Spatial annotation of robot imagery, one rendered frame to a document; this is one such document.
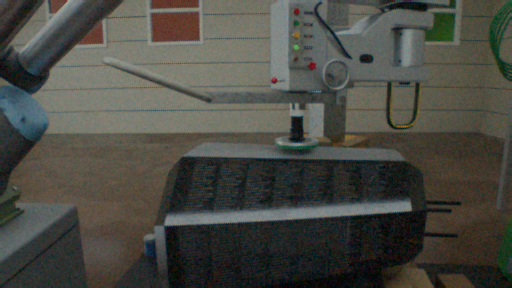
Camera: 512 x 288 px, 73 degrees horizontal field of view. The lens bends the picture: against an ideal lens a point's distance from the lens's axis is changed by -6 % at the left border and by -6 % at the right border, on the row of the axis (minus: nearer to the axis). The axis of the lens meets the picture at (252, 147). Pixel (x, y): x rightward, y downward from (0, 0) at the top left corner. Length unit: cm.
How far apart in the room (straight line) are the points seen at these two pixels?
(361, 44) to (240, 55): 614
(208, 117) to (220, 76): 92
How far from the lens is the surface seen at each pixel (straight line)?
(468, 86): 908
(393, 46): 212
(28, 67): 112
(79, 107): 889
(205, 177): 168
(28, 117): 102
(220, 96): 162
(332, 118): 256
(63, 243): 122
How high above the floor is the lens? 125
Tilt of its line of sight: 11 degrees down
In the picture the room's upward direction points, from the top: straight up
